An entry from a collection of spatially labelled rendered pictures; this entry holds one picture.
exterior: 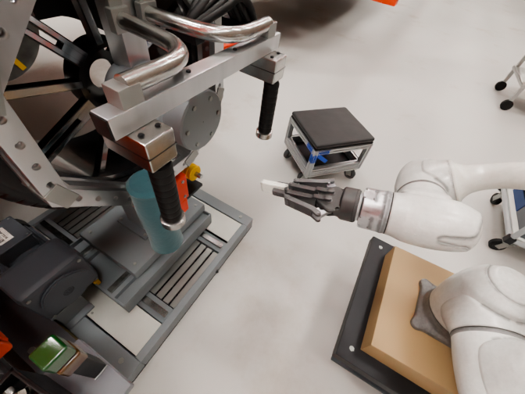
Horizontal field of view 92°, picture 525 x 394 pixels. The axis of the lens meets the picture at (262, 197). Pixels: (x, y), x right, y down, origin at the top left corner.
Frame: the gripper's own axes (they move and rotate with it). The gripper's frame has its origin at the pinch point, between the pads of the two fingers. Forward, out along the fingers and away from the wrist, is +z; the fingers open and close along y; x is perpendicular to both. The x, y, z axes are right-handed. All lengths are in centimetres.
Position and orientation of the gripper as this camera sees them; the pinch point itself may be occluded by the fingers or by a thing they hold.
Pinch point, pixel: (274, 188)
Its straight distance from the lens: 63.4
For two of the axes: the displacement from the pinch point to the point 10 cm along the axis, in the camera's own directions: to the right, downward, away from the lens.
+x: 1.2, 7.2, 6.8
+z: -8.9, -2.2, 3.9
